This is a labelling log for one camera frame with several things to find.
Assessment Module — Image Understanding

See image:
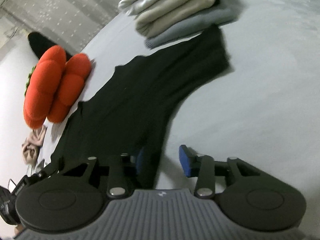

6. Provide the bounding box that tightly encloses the black shirt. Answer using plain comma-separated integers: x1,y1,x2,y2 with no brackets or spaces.
51,25,229,189

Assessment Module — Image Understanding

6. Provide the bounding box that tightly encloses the beige crumpled small cloth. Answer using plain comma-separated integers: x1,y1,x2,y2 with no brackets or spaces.
22,125,47,166

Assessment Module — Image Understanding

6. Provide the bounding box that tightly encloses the orange pumpkin plush cushion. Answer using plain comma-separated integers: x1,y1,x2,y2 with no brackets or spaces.
23,45,92,129

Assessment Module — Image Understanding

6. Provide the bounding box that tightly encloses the grey dotted curtain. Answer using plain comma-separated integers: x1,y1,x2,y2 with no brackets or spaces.
1,0,120,54

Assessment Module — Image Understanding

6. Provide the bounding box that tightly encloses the grey folded garment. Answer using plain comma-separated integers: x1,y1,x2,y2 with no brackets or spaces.
144,0,244,49

